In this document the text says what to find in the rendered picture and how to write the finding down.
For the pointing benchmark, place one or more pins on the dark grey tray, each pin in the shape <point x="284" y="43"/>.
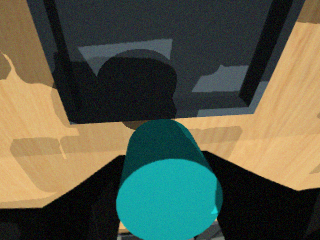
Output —
<point x="135" y="60"/>

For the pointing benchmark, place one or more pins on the cyan cylinder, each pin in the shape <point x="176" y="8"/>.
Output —
<point x="167" y="190"/>

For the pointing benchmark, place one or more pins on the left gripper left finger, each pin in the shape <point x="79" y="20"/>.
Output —
<point x="86" y="212"/>

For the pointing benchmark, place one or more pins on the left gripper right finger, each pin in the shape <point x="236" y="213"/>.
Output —
<point x="256" y="208"/>

